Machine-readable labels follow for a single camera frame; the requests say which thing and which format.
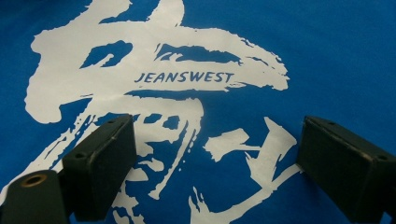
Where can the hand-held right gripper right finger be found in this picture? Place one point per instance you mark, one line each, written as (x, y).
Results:
(348, 174)

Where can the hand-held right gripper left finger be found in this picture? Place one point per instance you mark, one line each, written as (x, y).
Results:
(99, 168)

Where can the blue T-shirt with white print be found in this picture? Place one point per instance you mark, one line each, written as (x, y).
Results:
(311, 46)

